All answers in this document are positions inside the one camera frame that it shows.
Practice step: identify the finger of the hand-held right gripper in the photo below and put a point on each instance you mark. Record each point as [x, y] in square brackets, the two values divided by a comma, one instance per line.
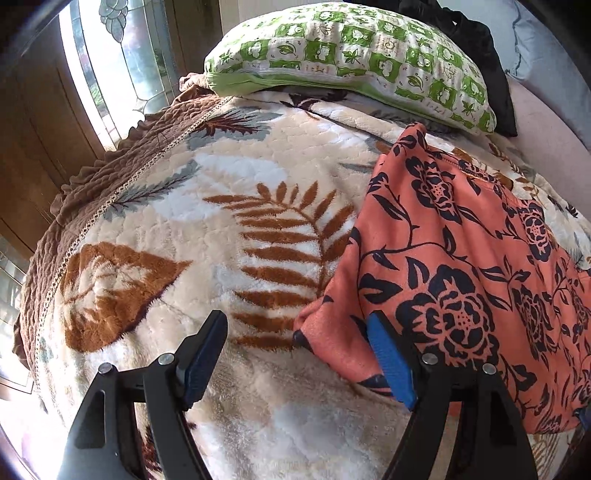
[585, 417]

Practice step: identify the wooden door with leaded glass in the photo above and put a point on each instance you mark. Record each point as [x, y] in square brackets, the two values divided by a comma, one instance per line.
[41, 124]

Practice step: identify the green checked pillow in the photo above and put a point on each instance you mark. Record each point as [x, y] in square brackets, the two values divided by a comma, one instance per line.
[346, 50]

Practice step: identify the pink bolster cushion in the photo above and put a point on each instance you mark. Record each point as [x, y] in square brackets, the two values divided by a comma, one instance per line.
[545, 115]

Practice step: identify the black garment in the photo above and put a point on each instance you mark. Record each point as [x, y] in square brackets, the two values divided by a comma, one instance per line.
[494, 83]

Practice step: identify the orange floral garment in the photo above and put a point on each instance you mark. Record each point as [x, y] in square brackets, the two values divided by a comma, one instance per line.
[461, 258]

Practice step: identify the frosted glass side panel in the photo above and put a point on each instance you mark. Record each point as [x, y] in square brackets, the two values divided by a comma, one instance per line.
[11, 286]

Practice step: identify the leaf print blanket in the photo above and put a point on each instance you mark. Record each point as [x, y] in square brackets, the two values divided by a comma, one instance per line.
[207, 221]

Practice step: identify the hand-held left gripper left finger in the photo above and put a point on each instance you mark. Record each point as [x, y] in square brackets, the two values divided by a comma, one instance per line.
[203, 360]

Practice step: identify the grey blue pillow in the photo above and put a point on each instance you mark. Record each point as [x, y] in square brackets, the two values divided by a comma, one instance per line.
[549, 50]

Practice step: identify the brown quilted bedspread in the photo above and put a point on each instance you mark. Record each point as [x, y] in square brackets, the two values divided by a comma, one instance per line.
[92, 184]

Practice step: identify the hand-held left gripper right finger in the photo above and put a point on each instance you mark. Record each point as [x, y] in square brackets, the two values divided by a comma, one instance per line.
[392, 364]

